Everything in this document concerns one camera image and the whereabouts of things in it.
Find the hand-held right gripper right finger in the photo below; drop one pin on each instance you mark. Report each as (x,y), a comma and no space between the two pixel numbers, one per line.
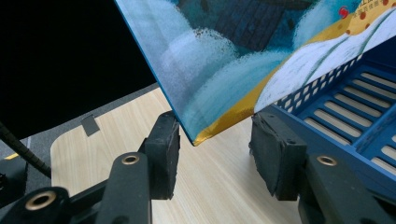
(277,155)

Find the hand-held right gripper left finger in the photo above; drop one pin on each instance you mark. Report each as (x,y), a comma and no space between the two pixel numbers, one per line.
(163,155)

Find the blue plastic file rack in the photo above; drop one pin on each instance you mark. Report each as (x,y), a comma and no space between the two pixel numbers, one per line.
(342,146)

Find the blue picture book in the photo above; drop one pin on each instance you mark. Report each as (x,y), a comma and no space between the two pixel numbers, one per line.
(218,62)

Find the grey tape piece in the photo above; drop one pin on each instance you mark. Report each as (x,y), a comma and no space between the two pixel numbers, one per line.
(90,125)

